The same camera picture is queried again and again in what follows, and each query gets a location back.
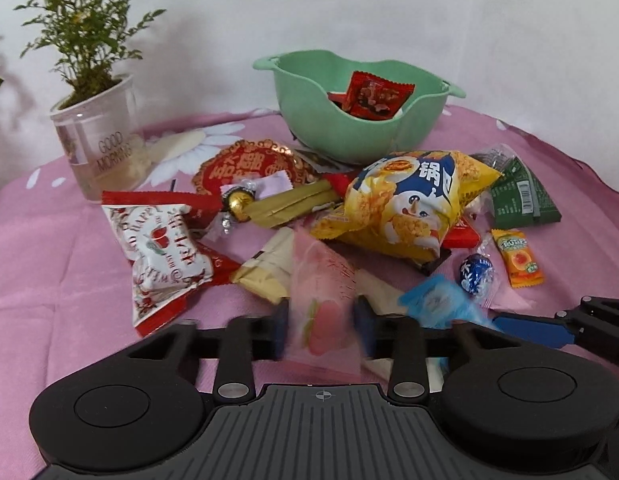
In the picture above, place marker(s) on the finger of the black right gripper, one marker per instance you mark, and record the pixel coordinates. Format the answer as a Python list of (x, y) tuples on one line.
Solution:
[(604, 309), (564, 328)]

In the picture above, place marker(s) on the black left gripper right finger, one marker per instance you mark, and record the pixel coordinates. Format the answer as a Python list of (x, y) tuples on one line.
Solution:
[(401, 339)]

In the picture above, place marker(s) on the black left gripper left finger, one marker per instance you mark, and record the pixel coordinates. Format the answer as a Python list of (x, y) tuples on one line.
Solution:
[(241, 342)]

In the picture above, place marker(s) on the blue and white snack sachet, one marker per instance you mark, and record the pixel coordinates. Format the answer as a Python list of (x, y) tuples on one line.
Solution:
[(438, 303)]

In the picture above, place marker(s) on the pink peach snack packet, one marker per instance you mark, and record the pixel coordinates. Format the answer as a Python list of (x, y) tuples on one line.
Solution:
[(321, 338)]

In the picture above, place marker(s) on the cream beige sachet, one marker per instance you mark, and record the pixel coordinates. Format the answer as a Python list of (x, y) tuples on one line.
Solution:
[(268, 273)]

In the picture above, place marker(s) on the orange candy packet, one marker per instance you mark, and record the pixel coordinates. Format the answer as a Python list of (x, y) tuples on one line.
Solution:
[(521, 265)]

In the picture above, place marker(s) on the blue foil wrapped candy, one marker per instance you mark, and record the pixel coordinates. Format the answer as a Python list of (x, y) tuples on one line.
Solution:
[(476, 273)]

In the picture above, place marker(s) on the small red candy packet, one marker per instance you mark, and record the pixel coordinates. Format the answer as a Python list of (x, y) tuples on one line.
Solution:
[(461, 236)]

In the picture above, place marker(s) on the olive gold stick sachet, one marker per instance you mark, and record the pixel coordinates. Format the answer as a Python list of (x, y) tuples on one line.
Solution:
[(282, 208)]

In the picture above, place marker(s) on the green triangular snack packet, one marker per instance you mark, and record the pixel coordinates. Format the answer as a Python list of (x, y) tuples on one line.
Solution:
[(520, 200)]

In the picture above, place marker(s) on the yellow rice crust snack bag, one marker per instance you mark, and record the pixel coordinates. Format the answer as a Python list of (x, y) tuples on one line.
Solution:
[(403, 205)]

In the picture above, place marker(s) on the gold foil chocolate ball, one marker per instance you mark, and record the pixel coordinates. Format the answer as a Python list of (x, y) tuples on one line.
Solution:
[(237, 198)]

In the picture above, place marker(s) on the red white happy snack packet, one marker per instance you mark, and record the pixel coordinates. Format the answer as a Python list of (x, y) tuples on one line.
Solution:
[(160, 233)]

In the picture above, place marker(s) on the small pink candy wrapper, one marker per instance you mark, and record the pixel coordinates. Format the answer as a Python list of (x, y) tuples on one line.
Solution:
[(272, 185)]

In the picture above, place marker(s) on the red gold round packet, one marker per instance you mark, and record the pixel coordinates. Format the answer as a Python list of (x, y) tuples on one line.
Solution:
[(247, 159)]

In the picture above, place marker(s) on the red snack packet in bowl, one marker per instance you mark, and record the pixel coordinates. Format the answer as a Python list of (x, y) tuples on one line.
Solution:
[(371, 97)]

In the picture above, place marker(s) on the mint green plastic bowl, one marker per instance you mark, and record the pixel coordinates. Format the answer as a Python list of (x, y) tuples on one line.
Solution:
[(303, 80)]

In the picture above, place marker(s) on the potted plant in clear cup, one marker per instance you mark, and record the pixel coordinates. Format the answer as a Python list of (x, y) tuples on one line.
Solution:
[(97, 122)]

